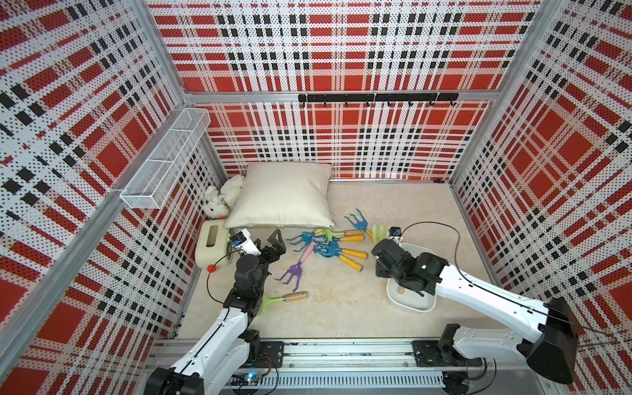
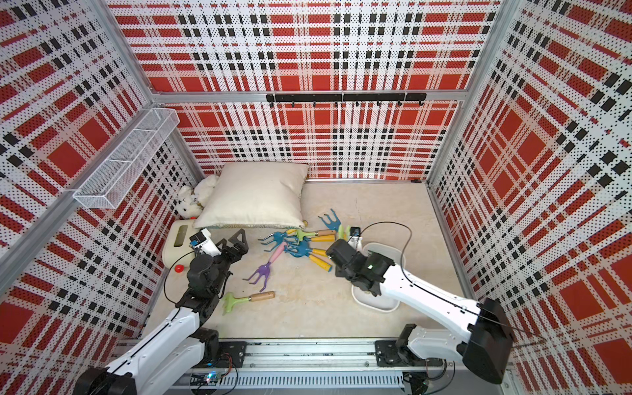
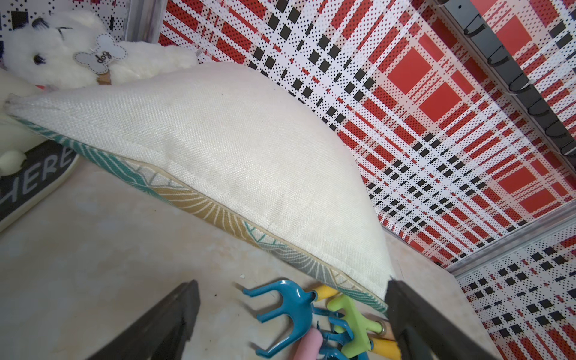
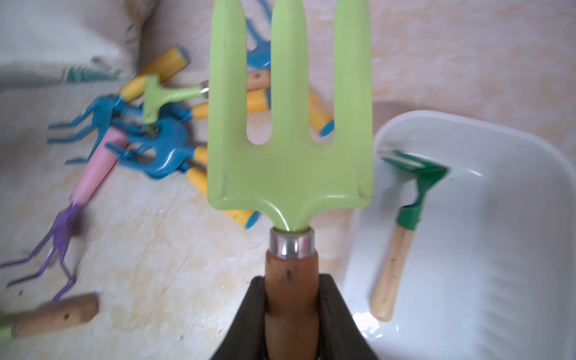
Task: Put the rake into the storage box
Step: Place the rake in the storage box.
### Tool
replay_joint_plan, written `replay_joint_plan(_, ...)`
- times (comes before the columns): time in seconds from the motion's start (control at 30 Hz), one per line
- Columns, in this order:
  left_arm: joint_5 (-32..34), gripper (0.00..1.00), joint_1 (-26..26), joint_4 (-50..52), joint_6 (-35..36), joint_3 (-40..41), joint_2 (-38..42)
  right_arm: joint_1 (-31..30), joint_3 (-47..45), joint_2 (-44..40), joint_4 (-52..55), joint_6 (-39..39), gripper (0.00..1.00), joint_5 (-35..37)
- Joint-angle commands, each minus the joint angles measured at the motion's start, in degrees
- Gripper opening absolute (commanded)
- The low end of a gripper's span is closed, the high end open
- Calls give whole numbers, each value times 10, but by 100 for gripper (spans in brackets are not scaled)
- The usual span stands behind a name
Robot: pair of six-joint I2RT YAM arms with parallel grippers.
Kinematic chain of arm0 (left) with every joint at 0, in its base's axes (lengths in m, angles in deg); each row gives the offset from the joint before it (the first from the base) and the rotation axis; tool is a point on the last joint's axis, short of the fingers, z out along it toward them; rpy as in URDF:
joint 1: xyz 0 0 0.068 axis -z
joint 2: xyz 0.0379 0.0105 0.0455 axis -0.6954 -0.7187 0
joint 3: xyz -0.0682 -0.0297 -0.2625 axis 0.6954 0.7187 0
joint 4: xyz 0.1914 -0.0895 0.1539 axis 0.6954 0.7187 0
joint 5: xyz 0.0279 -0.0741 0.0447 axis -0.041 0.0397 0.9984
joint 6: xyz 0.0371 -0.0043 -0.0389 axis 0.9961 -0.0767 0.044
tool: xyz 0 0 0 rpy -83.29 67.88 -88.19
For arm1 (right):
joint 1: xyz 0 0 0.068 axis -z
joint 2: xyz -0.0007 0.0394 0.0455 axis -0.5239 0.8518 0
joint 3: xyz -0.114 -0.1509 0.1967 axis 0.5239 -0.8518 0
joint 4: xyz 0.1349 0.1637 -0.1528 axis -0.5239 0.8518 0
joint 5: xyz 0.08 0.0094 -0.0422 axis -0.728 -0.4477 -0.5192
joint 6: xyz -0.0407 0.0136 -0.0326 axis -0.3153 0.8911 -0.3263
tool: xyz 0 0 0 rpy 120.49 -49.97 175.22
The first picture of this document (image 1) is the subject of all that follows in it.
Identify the dark green hoe wooden handle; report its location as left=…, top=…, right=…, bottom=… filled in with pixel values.
left=259, top=291, right=309, bottom=314

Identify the black wall hook rail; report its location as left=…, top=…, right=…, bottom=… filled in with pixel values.
left=298, top=92, right=459, bottom=105

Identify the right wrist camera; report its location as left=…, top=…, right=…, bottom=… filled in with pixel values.
left=388, top=226, right=403, bottom=245

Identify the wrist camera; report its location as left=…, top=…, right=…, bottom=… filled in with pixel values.
left=230, top=229, right=261, bottom=256
left=388, top=226, right=403, bottom=245

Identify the white plastic storage box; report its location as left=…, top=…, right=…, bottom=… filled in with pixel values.
left=386, top=243, right=436, bottom=313

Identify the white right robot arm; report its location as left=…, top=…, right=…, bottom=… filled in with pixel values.
left=372, top=240, right=579, bottom=384

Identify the cream retro radio clock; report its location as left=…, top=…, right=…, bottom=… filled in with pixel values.
left=194, top=220, right=233, bottom=272

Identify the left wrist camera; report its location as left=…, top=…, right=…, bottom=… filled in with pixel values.
left=230, top=229, right=261, bottom=256

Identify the purple rake pink handle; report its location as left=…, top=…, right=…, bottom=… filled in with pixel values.
left=278, top=242, right=316, bottom=293

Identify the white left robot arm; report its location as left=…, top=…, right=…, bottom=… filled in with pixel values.
left=143, top=229, right=286, bottom=394

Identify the cream pillow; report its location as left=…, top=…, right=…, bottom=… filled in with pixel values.
left=225, top=161, right=334, bottom=229

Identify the white wire mesh shelf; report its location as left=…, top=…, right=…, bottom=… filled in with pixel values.
left=120, top=108, right=210, bottom=209

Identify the green fork rake wooden handle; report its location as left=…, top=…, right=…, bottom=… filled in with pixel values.
left=322, top=229, right=365, bottom=243

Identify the white plush toy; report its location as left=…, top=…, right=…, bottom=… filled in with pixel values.
left=202, top=174, right=245, bottom=219

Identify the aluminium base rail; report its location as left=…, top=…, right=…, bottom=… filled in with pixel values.
left=147, top=337, right=549, bottom=391

